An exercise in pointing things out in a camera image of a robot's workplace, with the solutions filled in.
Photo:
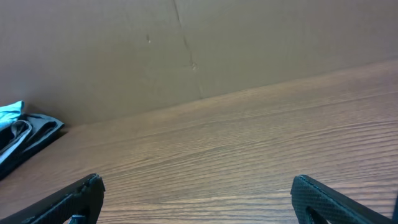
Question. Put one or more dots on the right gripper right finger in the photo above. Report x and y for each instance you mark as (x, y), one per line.
(314, 202)

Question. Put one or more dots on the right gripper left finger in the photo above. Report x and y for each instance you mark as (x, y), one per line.
(79, 202)

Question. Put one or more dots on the light blue t-shirt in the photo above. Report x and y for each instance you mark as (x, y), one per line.
(10, 113)

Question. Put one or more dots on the grey folded shirt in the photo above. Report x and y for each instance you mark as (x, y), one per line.
(45, 130)

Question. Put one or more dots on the black folded shirt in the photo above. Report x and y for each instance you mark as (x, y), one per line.
(13, 138)

